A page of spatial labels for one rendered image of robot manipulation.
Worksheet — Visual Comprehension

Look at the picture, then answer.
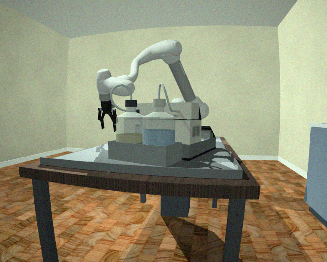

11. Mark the white plastic bottle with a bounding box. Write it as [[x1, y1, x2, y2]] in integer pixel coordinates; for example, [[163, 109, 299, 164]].
[[116, 100, 144, 143]]

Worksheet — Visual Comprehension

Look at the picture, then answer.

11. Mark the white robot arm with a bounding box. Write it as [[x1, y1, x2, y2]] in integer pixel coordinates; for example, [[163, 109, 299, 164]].
[[96, 40, 209, 119]]

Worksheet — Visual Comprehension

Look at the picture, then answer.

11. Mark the clear plastic bottle with blue liquid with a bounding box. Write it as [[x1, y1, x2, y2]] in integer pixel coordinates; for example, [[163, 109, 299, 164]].
[[142, 99, 176, 146]]

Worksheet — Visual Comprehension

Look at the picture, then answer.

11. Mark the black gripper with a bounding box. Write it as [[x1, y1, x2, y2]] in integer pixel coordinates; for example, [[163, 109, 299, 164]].
[[98, 100, 117, 132]]

